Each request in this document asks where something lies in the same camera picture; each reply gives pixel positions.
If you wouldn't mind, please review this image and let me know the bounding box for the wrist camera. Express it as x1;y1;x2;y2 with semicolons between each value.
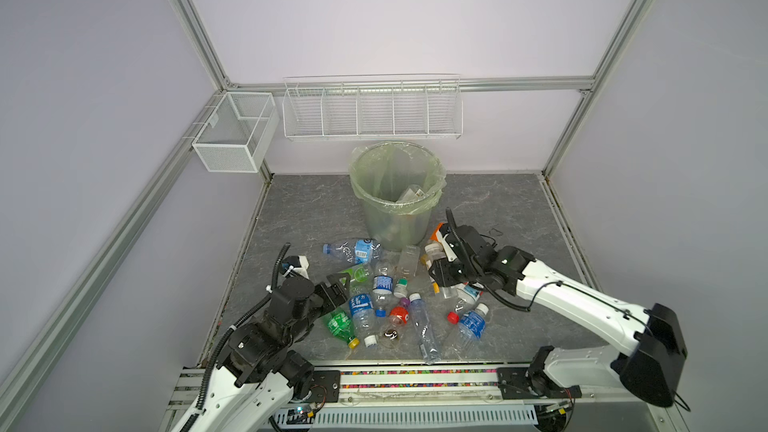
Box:
431;222;457;262
281;255;309;279

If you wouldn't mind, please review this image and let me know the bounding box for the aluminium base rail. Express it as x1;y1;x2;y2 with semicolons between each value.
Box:
164;364;637;431

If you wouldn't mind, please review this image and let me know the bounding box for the small white mesh basket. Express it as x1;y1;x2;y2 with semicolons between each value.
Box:
192;92;280;173

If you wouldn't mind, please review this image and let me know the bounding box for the light green label bottle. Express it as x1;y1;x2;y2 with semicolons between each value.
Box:
343;264;373;283

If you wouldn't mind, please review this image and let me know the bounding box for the yellow stripe white cap bottle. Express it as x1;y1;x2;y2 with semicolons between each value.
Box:
423;241;446;295

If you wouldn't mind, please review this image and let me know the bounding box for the blue label bottle lower left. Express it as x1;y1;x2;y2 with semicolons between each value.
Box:
348;293;378;347

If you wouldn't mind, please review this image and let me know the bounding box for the red white label bottle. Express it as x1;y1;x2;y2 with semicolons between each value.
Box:
446;284;482;325

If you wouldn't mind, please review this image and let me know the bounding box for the small green cap bottle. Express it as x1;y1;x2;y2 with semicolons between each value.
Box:
393;278;408;299

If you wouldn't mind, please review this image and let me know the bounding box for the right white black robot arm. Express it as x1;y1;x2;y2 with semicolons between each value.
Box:
429;211;688;408

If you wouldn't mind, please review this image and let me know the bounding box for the blue label bottle blue cap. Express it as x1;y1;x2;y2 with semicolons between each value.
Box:
371;272;394;318

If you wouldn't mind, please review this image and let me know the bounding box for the red cap cola bottle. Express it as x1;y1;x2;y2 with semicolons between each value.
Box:
378;306;409;346

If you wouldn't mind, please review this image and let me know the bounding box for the green-lined mesh waste bin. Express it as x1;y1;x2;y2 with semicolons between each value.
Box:
348;141;446;251

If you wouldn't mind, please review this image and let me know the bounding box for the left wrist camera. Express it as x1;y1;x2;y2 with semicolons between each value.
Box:
281;255;309;279

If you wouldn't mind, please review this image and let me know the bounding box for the blue label bottle lower right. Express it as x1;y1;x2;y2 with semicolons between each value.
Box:
448;303;489;358

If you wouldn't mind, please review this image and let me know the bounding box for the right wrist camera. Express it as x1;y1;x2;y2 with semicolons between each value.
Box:
431;222;457;262

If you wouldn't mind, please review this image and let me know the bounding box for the orange label bottle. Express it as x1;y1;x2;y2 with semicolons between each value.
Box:
429;222;447;248

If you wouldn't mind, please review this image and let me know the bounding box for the clear bottle green label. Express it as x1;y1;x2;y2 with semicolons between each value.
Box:
396;184;427;204

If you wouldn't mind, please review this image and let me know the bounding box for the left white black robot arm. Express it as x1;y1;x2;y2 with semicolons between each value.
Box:
171;243;352;431

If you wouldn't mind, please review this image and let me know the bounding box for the dark green soda bottle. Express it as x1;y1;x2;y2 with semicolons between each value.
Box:
324;309;360;350

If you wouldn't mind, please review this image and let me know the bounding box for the clear square plastic container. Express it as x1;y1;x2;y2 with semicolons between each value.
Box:
397;245;421;280

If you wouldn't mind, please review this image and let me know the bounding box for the long white wire basket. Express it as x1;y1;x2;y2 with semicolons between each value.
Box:
282;74;464;141

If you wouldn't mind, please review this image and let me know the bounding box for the crushed light blue label bottle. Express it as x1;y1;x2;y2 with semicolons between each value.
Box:
322;238;382;265

